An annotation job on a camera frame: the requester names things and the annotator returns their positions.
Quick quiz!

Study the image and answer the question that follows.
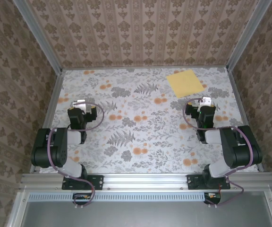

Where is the floral patterned table mat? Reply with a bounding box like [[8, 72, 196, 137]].
[[39, 67, 259, 175]]

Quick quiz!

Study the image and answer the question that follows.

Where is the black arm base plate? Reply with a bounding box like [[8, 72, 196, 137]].
[[187, 174, 231, 191], [62, 174, 104, 191]]

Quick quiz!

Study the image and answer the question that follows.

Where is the grey metal panel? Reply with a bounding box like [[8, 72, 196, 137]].
[[8, 191, 272, 227]]

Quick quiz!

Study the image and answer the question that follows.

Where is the slotted grey cable duct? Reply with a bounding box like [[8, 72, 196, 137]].
[[28, 192, 206, 201]]

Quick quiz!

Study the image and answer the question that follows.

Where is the wide aluminium mounting rail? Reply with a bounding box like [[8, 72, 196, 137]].
[[20, 172, 272, 191]]

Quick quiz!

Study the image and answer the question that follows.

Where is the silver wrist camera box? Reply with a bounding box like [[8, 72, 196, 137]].
[[73, 99, 88, 112], [201, 96, 213, 107]]

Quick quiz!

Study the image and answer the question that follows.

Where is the black connector box with wires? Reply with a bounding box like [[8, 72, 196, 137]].
[[72, 192, 95, 206], [204, 192, 222, 205]]

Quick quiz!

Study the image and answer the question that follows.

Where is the aluminium frame post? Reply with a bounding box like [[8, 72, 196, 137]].
[[15, 0, 63, 74], [226, 0, 272, 71]]

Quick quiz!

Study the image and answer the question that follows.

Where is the aluminium table edge rail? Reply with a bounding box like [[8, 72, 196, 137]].
[[226, 70, 264, 173], [29, 70, 65, 174], [61, 65, 229, 70]]

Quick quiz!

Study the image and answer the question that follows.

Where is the yellow cloth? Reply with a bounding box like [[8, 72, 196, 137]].
[[166, 70, 205, 99]]

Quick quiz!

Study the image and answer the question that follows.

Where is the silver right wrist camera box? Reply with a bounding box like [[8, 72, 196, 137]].
[[201, 96, 213, 107]]

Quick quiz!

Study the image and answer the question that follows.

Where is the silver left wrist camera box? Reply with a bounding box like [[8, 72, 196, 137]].
[[73, 99, 88, 112]]

